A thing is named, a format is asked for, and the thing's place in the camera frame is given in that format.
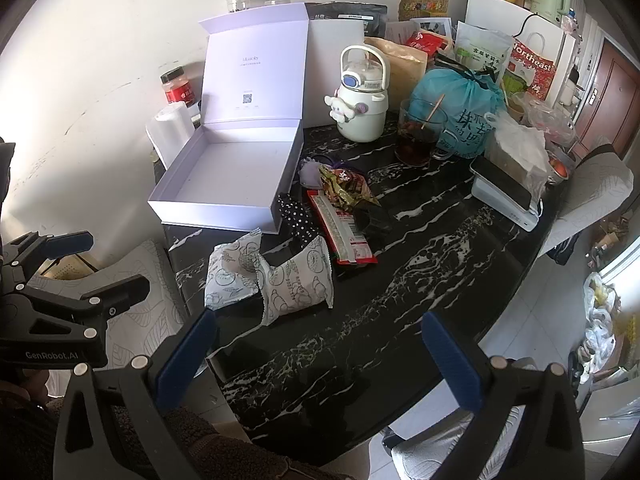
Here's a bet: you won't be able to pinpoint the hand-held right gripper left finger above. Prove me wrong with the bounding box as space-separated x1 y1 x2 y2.
52 308 221 480

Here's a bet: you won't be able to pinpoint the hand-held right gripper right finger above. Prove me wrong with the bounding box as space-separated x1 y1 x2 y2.
421 311 586 480

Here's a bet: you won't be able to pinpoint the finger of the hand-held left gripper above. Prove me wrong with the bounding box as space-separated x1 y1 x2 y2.
7 276 151 339
4 231 95 281

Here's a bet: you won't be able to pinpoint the white gift box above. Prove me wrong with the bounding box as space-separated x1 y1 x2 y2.
147 2 311 235

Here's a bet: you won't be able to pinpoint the small black object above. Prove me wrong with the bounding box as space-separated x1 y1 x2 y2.
352 205 396 241

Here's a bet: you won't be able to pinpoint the black polka dot cloth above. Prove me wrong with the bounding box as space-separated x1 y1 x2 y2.
277 192 321 248

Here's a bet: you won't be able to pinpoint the green gold snack packet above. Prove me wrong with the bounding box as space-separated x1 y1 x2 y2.
318 166 381 209

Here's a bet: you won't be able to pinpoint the person's left forearm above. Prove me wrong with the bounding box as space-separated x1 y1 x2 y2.
0 372 63 480

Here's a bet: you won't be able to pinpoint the leaf patterned white chair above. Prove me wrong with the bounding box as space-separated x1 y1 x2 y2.
390 400 526 480
540 144 635 256
102 240 211 376

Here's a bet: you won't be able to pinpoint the white plastic container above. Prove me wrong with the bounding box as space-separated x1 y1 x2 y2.
145 101 197 168

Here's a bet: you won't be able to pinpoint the pile of plastic bags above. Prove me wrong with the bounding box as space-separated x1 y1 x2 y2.
580 272 631 376

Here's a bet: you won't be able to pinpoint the dark cloth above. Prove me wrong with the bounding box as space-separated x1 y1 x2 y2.
547 232 583 266

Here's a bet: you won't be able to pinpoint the red snack packet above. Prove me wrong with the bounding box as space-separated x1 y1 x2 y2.
306 189 379 267

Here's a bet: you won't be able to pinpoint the white box device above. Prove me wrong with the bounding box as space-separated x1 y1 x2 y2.
471 155 543 232

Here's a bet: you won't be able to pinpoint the red jar with black lid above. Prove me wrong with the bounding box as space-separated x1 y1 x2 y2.
160 66 197 108

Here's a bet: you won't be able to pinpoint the cardboard clutter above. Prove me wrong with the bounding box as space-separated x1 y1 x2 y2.
592 215 636 261

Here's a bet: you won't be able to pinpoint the glass mug of dark tea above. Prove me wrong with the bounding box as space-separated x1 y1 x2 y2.
396 98 458 167

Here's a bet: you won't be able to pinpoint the purple tasselled sachet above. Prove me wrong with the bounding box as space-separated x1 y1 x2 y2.
299 156 346 188

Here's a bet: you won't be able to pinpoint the brown tissue box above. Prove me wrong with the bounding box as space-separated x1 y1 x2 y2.
482 110 551 196

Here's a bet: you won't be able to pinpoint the teal plastic bag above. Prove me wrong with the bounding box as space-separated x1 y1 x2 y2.
410 67 508 158

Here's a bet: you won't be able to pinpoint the wooden stick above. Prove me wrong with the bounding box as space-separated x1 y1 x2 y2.
421 94 446 131

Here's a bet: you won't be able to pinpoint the clear plastic bag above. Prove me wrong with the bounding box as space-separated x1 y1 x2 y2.
520 95 578 151

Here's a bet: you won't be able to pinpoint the white bottle with plush toy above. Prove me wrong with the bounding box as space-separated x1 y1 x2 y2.
324 45 388 143

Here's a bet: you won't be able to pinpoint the white flat box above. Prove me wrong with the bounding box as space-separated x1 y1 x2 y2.
302 19 366 128

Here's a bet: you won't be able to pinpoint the brown paper bag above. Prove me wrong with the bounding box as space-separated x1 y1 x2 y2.
363 36 429 113

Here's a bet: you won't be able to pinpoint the clear plastic box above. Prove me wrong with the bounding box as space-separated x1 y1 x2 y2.
226 0 278 13

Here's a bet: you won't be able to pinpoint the red and white paper bag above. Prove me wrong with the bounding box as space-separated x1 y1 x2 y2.
505 30 563 106

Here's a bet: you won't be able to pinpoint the brown door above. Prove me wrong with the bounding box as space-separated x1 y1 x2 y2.
570 35 640 161

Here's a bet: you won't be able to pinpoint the white and green pouch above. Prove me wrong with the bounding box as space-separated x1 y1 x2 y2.
454 21 515 73

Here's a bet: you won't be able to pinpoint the small red packet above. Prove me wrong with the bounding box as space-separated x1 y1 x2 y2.
405 30 448 56

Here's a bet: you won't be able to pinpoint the white photo card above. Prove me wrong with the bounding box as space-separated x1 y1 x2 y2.
410 17 453 41

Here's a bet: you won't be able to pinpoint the white cabinet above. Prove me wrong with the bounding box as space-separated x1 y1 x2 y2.
466 0 581 106

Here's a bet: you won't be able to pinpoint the black foil packet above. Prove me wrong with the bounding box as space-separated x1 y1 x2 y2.
305 2 388 38

